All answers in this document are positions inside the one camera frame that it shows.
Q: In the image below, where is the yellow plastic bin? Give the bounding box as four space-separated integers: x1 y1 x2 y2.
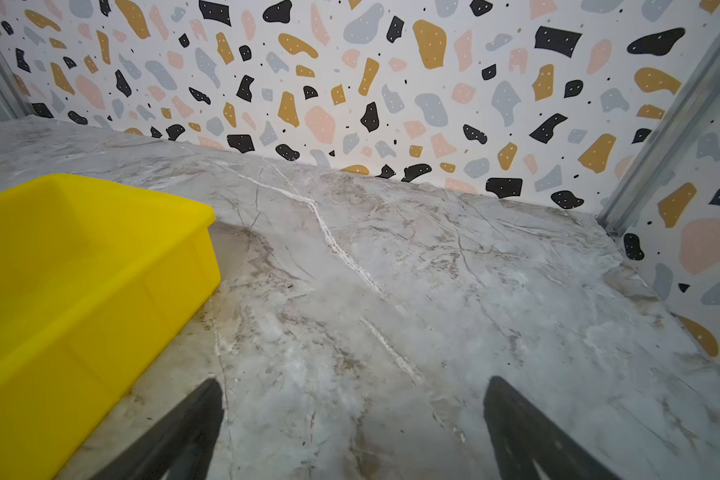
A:
0 174 221 479

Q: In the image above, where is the aluminium corner post left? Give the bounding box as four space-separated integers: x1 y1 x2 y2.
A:
0 14 34 120

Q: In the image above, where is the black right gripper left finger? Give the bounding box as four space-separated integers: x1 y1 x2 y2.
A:
93 378 224 479

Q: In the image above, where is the aluminium corner post right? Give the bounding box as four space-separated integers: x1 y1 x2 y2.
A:
597 34 720 238

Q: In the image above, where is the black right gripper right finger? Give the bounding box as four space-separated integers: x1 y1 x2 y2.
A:
483 376 617 479

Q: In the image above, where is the aluminium corner post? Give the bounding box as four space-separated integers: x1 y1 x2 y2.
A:
0 14 34 120
597 34 720 238

